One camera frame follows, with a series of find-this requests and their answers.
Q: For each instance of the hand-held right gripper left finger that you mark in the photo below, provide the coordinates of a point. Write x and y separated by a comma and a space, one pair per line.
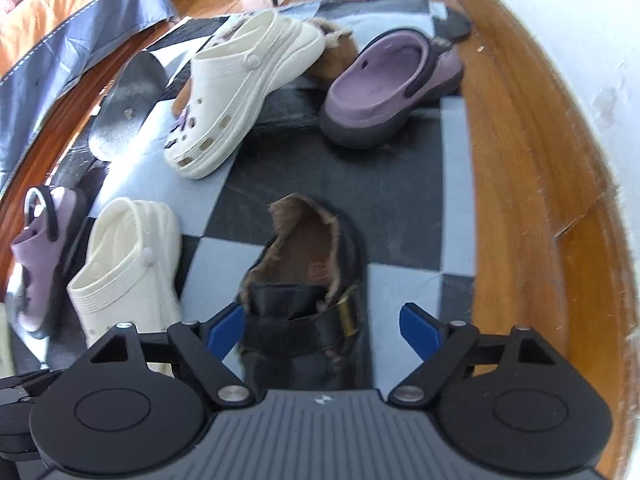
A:
225, 332

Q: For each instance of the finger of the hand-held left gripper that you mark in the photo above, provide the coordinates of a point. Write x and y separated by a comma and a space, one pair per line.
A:
25, 387

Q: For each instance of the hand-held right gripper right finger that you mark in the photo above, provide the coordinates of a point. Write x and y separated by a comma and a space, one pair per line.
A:
417, 330

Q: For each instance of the black leather shoe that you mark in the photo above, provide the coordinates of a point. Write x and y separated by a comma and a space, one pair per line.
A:
125, 105
295, 310

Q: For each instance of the cream clog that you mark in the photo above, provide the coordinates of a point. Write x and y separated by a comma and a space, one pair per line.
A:
120, 270
240, 85

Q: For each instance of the purple clog black sole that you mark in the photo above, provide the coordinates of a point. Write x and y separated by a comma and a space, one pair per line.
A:
35, 260
380, 90

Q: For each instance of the brown fleece slipper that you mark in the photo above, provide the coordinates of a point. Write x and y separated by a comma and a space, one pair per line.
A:
335, 55

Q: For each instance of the black and grey checkered mat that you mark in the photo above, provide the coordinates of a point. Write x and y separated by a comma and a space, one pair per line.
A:
410, 185

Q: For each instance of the dark flat pad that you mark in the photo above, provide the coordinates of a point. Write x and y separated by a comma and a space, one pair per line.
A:
457, 25

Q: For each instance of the orange and blue bed sheet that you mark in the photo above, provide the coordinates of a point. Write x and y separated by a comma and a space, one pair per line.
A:
75, 25

